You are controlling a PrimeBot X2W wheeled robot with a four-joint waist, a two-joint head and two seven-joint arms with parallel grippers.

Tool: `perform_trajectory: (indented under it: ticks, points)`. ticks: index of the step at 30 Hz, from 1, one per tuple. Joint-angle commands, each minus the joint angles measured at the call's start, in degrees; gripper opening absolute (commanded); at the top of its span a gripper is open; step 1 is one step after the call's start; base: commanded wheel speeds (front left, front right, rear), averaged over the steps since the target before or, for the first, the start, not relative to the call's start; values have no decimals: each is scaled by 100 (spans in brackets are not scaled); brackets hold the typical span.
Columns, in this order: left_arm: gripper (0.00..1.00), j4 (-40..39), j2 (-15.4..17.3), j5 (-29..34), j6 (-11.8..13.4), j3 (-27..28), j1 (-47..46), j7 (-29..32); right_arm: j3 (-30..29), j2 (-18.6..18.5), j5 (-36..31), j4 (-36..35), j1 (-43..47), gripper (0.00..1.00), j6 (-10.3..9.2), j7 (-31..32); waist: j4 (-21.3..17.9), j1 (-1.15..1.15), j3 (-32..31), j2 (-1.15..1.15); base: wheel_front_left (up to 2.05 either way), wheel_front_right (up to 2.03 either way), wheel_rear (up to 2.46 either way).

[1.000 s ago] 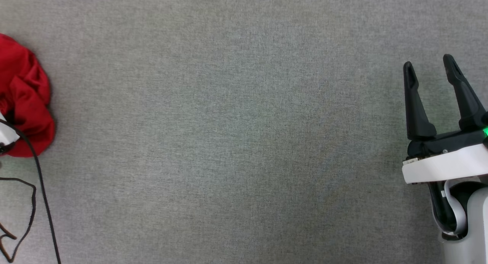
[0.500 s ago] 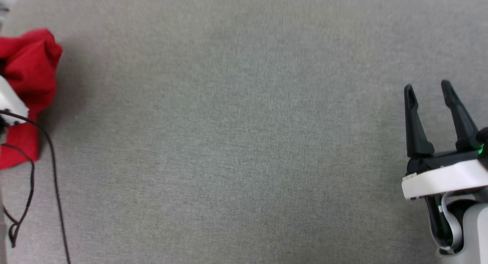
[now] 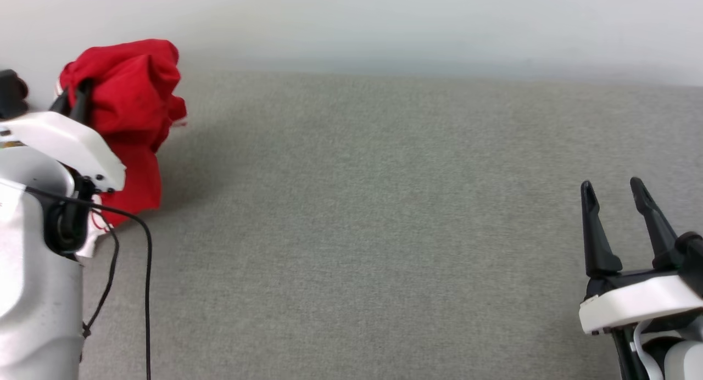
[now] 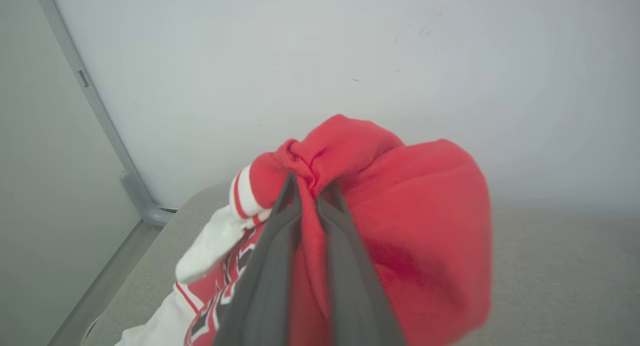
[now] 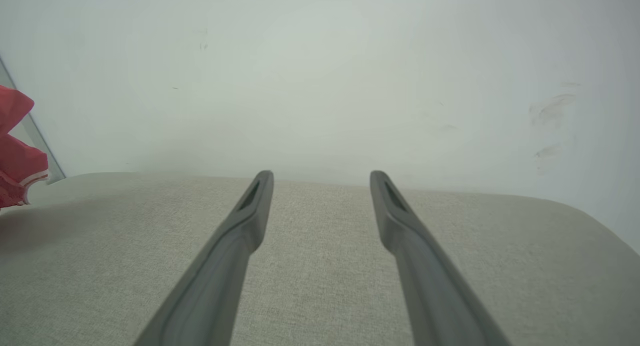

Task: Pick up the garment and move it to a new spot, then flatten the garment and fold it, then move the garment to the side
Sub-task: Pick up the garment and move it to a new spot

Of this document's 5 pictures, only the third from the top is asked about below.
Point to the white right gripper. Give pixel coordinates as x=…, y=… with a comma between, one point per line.
x=637, y=300

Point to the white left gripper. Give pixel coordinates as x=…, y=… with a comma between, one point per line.
x=60, y=141

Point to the red basketball jersey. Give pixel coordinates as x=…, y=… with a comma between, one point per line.
x=132, y=94

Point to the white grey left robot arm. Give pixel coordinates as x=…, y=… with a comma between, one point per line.
x=33, y=270

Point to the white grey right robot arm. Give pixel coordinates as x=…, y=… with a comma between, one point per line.
x=678, y=355

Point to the grey fabric sofa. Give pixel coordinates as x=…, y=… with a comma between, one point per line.
x=384, y=232

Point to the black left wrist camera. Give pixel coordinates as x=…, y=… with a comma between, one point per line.
x=11, y=94

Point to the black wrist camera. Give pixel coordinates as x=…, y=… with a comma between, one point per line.
x=11, y=94
x=692, y=259

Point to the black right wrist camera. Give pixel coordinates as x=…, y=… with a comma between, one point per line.
x=692, y=259

